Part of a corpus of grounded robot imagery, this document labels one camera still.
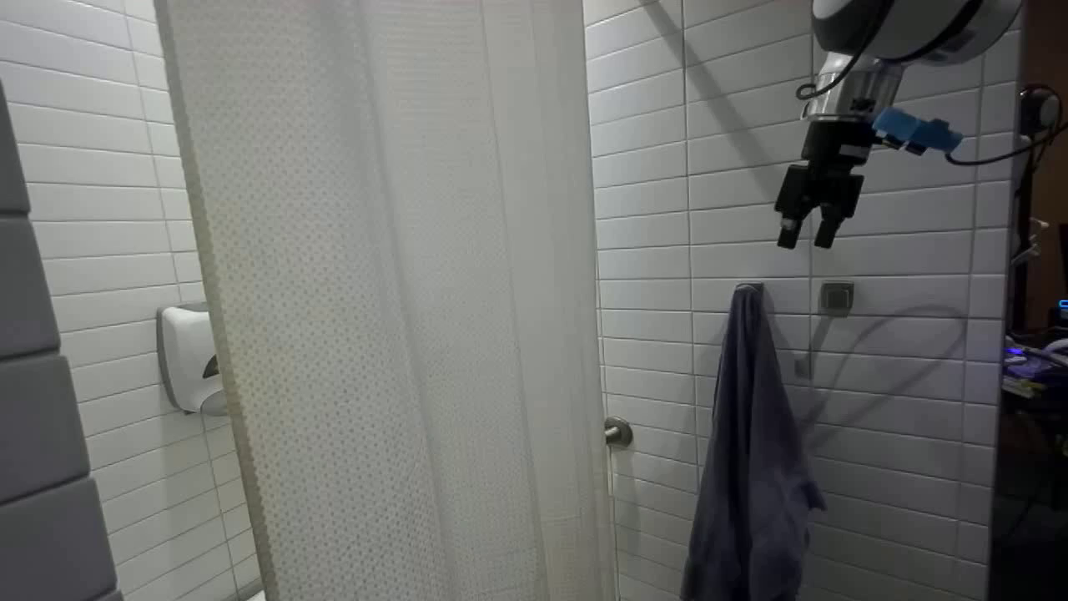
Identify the white textured shower curtain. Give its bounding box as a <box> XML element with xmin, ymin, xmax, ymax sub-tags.
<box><xmin>150</xmin><ymin>0</ymin><xmax>614</xmax><ymax>601</ymax></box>

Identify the metal towel bar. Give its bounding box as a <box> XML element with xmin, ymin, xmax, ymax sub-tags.
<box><xmin>790</xmin><ymin>282</ymin><xmax>856</xmax><ymax>381</ymax></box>

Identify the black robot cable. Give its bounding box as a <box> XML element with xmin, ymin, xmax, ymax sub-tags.
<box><xmin>794</xmin><ymin>44</ymin><xmax>1063</xmax><ymax>173</ymax></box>

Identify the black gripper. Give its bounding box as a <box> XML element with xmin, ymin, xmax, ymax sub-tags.
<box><xmin>774</xmin><ymin>115</ymin><xmax>884</xmax><ymax>251</ymax></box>

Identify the blue cable connector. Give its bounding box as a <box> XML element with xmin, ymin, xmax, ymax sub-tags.
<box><xmin>872</xmin><ymin>105</ymin><xmax>965</xmax><ymax>157</ymax></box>

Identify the blue hanging towel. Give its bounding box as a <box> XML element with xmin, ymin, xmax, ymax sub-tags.
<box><xmin>678</xmin><ymin>282</ymin><xmax>829</xmax><ymax>601</ymax></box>

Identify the white wall soap dispenser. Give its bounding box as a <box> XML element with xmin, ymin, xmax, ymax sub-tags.
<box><xmin>153</xmin><ymin>302</ymin><xmax>232</xmax><ymax>416</ymax></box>

